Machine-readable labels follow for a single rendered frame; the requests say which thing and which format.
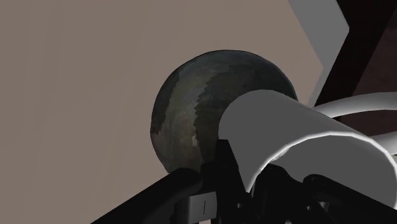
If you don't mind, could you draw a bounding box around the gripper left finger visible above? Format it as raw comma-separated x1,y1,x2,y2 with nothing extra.
90,139,253,224

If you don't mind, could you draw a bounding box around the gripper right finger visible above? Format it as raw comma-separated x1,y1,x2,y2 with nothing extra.
252,164,397,224

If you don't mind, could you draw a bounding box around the dark green mottled ball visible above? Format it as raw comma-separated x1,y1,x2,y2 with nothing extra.
150,49,299,174

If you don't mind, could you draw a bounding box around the white mug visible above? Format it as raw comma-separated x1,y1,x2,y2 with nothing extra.
218,89,397,209

